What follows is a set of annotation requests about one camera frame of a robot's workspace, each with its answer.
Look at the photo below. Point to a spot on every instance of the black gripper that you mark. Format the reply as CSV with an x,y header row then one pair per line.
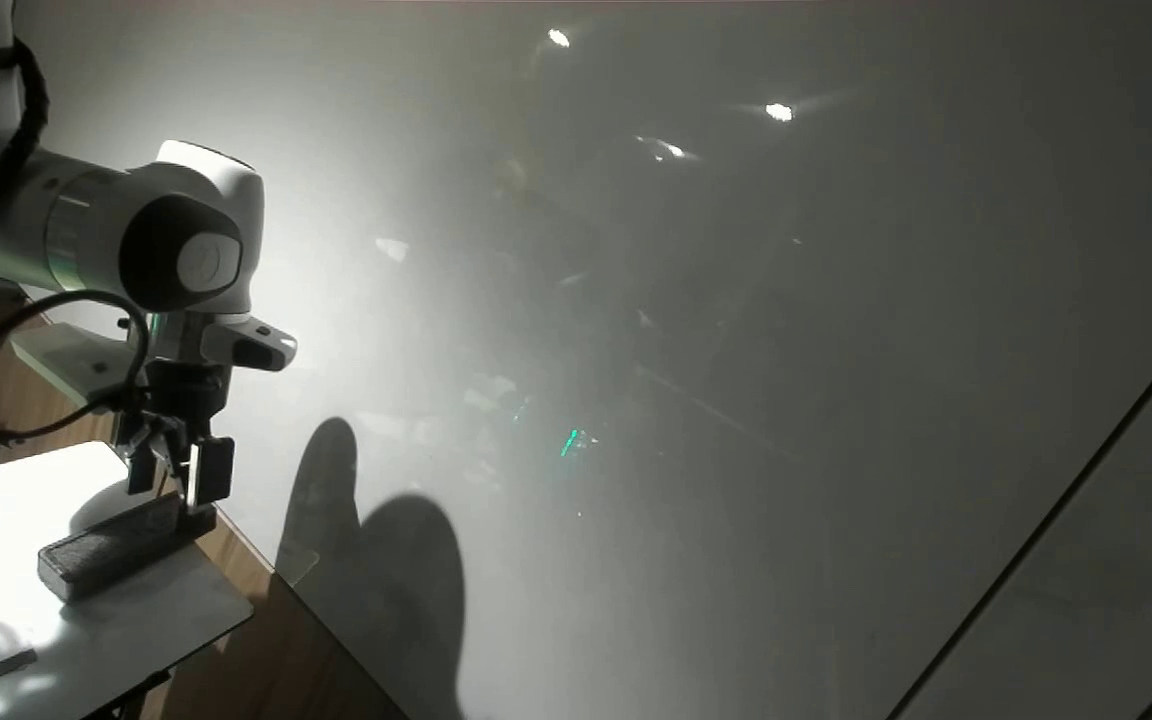
x,y
181,400

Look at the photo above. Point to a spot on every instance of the large white whiteboard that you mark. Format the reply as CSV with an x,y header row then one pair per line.
x,y
738,400

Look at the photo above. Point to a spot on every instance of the small white platform board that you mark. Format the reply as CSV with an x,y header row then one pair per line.
x,y
136,640

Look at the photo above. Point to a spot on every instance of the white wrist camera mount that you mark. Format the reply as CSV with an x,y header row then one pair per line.
x,y
221,346

